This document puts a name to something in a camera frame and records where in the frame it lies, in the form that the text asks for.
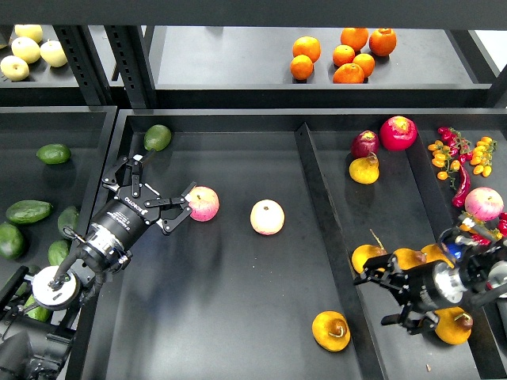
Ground pale yellow pear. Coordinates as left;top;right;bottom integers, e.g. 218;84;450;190
14;25;44;44
40;40;67;68
1;55;29;82
11;36;40;64

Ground dark avocado at edge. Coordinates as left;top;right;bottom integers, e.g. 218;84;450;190
0;222;26;260

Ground black tray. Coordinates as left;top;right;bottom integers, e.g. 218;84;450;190
65;110;506;379
0;104;119;380

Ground black perforated post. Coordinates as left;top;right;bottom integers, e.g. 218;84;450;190
53;25;113;106
105;25;158;109

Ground cherry tomato cluster upper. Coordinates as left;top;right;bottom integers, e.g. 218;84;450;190
427;127;497;190

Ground black centre tray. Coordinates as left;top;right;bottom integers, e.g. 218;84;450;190
65;110;506;379

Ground black left tray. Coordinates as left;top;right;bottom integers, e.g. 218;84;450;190
0;104;119;380

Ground pale pink apple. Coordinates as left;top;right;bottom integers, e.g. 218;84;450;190
250;199;285;236

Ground green avocado at tray corner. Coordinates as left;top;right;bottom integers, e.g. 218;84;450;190
143;124;172;151

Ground dark red apple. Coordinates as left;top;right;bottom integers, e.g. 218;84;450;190
350;130;379;158

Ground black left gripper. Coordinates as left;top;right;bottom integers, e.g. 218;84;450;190
87;149;196;256

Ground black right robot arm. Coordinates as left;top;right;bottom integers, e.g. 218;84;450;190
351;217;506;344

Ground pink apple right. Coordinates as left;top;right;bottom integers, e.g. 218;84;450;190
464;187;504;222

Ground bright red apple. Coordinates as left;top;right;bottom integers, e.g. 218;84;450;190
379;116;418;151

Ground dark green avocado small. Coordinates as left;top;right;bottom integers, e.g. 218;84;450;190
57;206;79;239

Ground black tray divider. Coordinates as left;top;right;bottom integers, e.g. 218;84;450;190
294;122;388;379

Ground pink red apple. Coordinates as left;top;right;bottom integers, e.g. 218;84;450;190
185;186;219;222

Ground red chili pepper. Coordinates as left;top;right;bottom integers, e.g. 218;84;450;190
452;165;471;207

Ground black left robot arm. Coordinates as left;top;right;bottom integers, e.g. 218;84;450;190
1;151;196;379

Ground cherry tomato cluster lower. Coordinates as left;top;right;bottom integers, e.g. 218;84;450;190
456;211;506;248

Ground cherry tomato cluster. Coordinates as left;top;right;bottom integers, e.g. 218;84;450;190
427;127;497;190
456;211;506;248

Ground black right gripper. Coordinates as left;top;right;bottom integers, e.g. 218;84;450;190
353;253;467;335

